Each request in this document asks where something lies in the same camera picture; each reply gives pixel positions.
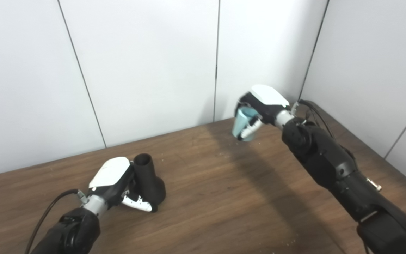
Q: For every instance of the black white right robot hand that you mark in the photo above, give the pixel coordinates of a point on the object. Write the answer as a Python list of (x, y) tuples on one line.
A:
[(268, 100)]

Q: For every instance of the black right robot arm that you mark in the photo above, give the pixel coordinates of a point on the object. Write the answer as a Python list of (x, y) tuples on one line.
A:
[(330, 162)]

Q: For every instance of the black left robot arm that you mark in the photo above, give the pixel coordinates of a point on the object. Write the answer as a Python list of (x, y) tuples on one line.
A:
[(72, 229)]

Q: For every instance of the black flared nozzle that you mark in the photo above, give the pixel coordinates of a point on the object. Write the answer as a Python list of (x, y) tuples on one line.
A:
[(150, 187)]

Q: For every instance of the light blue cup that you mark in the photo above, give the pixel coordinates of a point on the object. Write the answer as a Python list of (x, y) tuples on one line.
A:
[(241, 120)]

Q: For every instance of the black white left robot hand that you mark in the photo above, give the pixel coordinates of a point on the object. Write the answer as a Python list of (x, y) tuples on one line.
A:
[(109, 176)]

